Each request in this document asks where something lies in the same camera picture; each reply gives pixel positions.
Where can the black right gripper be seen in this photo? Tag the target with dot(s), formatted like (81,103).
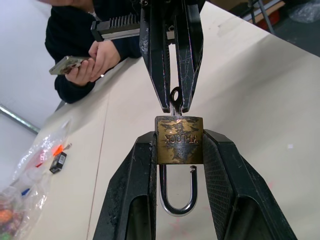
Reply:
(117,27)

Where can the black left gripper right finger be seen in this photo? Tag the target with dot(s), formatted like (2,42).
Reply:
(232,185)

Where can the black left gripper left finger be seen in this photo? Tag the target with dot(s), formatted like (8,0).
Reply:
(125,190)

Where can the small silver padlock key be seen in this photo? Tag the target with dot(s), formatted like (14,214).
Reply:
(175,96)

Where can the brass padlock with steel shackle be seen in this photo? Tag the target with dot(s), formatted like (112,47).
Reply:
(178,142)

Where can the smartphone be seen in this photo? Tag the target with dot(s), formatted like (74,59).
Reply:
(67,65)

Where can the small metal key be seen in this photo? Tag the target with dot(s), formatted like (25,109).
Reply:
(68,145)

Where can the person's bare hand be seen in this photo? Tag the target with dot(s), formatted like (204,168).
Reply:
(100,63)

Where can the small black box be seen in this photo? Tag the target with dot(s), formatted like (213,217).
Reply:
(58,163)

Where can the small orange plastic piece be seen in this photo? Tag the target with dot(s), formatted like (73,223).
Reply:
(58,149)

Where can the clear plastic bag of items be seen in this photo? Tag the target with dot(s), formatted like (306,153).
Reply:
(22,190)

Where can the person's dark sleeved upper body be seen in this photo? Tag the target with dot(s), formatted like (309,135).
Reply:
(70,32)

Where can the red crate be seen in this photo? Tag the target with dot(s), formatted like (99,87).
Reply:
(271,18)

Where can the crumpled clear plastic wrap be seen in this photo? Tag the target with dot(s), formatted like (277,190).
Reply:
(305,11)

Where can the grey metal frame leg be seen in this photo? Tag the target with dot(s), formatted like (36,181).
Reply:
(265,15)

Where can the grey metal frame bar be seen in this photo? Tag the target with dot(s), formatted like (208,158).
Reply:
(17,117)

